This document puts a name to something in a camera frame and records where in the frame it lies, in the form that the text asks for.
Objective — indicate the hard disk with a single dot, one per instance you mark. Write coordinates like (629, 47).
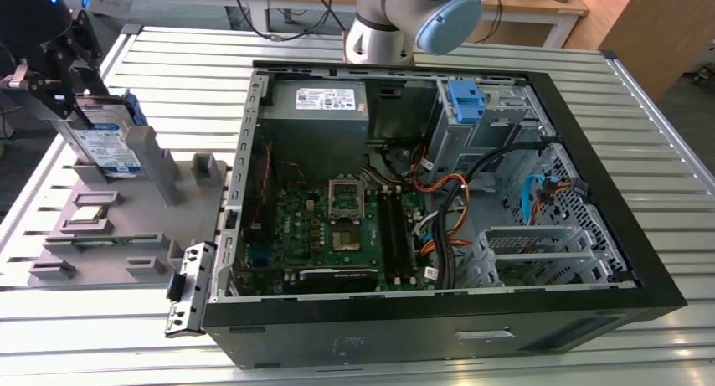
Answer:
(106, 147)

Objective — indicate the blue plastic drive carrier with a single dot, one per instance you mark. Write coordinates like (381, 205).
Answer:
(463, 105)

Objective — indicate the wooden desk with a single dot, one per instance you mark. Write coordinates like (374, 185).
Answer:
(547, 5)

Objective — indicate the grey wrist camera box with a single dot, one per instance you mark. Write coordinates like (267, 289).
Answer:
(109, 1)

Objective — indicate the silver CPU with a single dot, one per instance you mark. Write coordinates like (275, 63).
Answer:
(89, 213)

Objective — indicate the grey parts rack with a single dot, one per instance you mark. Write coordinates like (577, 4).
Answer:
(139, 231)

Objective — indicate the grey table corner cap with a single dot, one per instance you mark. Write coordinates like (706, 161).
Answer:
(609, 55)
(131, 29)

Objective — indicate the black chair caster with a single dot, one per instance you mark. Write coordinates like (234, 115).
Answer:
(705, 74)

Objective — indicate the black PC case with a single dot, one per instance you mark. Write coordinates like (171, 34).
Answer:
(391, 340)

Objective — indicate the metal expansion slot bracket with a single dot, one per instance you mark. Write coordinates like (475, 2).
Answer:
(193, 285)

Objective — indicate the black RAM slot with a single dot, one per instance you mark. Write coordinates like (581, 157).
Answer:
(403, 235)
(389, 235)

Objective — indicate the low metal disk bay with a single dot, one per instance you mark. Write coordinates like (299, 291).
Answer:
(542, 256)

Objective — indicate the black graphics card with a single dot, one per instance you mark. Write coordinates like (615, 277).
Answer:
(335, 277)

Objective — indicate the grey power supply unit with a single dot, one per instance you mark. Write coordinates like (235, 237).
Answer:
(313, 151)

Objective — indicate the green RAM stick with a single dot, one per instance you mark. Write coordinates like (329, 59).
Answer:
(95, 240)

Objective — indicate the green motherboard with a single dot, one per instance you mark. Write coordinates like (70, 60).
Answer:
(297, 218)

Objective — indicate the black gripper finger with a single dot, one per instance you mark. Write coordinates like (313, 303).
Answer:
(50, 93)
(87, 47)

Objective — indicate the wooden cabinet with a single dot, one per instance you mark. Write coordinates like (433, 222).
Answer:
(660, 26)

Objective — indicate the CPU socket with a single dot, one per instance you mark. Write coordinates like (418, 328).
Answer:
(346, 237)

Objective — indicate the tall metal disk bay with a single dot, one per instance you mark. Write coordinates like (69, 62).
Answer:
(503, 122)

